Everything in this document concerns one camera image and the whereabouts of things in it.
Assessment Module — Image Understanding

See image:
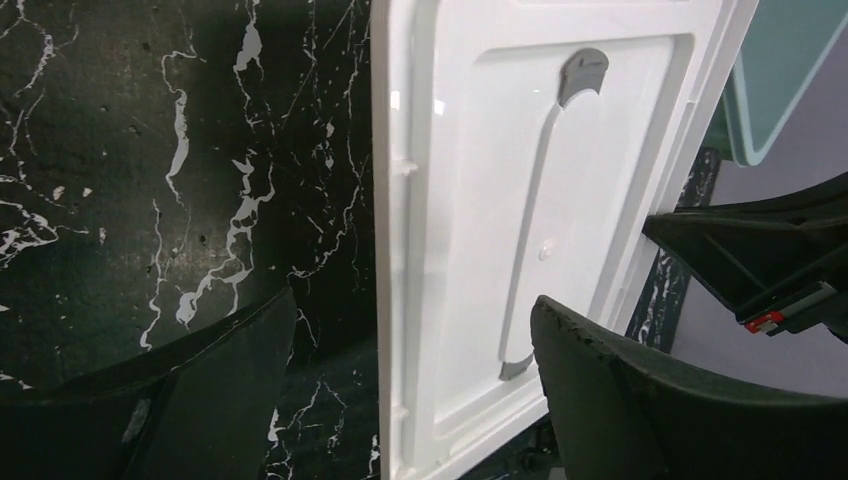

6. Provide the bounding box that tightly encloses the white bin lid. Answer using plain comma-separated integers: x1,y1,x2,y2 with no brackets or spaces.
371,1,757,479

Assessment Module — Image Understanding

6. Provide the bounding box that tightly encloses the teal plastic bin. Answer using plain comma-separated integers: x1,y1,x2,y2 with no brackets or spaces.
703,0,847,167

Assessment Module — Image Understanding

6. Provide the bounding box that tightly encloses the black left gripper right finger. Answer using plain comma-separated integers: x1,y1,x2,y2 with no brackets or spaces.
530,296,847,479

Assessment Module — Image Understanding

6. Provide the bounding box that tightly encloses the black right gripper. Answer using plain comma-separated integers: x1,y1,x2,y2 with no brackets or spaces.
642,174,847,341

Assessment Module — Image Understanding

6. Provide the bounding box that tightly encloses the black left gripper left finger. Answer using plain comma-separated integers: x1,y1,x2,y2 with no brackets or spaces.
1,288,297,479

